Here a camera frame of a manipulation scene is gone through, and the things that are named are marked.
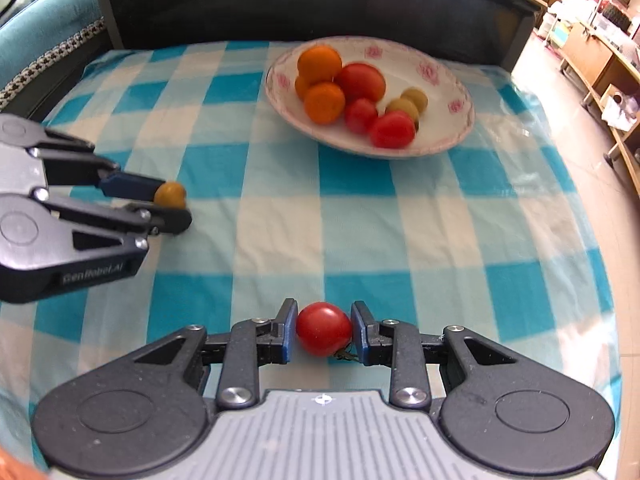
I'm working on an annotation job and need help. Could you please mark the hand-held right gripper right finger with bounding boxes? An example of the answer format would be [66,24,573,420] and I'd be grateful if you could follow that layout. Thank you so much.
[351,301,518,409]

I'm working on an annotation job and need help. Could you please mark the white plastic drawer shelf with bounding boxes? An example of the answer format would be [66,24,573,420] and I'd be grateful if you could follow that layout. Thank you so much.
[540,10,576,52]

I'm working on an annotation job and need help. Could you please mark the teal blanket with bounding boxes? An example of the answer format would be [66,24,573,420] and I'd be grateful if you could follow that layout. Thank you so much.
[0,0,108,92]

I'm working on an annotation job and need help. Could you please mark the medium yellow-brown longan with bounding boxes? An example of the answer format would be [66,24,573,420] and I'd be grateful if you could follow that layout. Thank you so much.
[153,181,187,209]

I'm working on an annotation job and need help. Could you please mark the large orange-red tomato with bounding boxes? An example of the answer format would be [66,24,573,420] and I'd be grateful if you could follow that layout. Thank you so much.
[334,62,387,103]

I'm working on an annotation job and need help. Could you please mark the white floral rimmed plate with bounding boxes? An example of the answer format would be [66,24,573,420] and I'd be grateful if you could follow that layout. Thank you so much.
[264,36,476,161]

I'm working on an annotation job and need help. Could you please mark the blue white checkered tablecloth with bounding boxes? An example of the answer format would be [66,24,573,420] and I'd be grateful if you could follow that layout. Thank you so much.
[0,39,623,480]

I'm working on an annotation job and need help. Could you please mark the oval deep red tomato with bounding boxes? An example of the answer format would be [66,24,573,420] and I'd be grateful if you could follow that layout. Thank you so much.
[369,110,417,149]

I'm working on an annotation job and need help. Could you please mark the wooden cabinet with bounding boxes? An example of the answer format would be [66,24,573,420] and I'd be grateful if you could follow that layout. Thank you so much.
[560,20,640,196]

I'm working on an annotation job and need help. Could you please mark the large orange mandarin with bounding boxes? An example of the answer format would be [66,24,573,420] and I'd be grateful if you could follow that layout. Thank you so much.
[297,45,344,85]

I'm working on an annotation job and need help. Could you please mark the houndstooth fabric band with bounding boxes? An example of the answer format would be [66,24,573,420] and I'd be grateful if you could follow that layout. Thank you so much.
[0,16,106,107]

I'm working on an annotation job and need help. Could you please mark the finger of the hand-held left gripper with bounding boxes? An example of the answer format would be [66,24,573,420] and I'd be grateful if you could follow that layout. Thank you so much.
[31,188,194,254]
[27,127,168,200]

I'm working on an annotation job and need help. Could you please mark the small yellow-brown longan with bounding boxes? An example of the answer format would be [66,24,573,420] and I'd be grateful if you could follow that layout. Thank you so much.
[401,87,429,115]

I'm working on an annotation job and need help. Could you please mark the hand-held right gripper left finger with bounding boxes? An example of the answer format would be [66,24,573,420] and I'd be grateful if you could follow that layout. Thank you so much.
[131,298,299,409]

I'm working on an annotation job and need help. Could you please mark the red tomato with stem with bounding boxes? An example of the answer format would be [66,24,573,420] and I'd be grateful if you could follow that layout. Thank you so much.
[296,302,360,362]

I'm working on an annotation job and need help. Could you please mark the small red tomato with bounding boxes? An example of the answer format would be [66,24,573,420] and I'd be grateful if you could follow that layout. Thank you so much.
[343,98,379,135]

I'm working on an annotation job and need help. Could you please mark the black wooden headboard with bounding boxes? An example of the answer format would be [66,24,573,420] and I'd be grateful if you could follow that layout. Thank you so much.
[92,0,548,73]

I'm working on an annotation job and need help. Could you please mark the large yellow-brown longan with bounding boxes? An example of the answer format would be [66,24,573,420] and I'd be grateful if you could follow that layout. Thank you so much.
[384,97,420,123]

